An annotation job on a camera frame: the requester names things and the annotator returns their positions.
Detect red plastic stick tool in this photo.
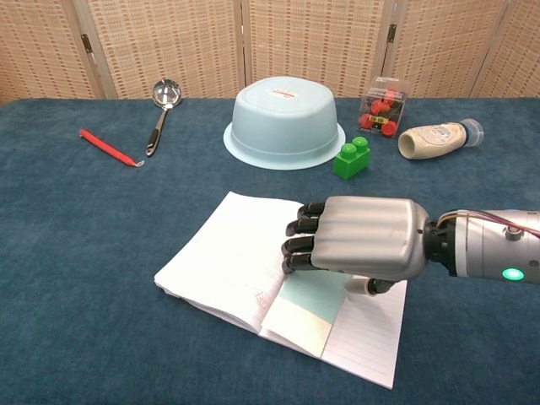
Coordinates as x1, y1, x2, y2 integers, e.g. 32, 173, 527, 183
78, 128, 145, 169

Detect yellow white lined notebook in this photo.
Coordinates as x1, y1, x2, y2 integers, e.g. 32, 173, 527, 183
154, 192, 408, 390

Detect steel ladle black handle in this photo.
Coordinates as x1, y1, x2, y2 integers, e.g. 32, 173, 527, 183
145, 78, 183, 158

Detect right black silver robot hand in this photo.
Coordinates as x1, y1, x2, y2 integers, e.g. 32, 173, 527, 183
281, 195, 430, 296

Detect clear box red parts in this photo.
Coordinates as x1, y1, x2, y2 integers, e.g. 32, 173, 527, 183
357, 76, 411, 139

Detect light blue plastic bowl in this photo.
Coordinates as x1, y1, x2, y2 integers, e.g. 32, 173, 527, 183
223, 76, 348, 170

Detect cream squeeze bottle blue cap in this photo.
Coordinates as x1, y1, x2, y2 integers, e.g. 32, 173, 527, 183
397, 118, 485, 161

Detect blue white tasselled bookmark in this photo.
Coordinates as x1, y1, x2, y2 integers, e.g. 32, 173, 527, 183
261, 269, 351, 358

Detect green toy building brick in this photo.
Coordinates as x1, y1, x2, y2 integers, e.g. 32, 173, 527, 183
332, 136, 372, 181

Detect dark blue table cloth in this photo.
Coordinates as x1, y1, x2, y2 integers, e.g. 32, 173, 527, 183
0, 97, 540, 405

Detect woven wooden folding screen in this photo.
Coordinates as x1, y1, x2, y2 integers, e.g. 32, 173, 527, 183
0, 0, 540, 106

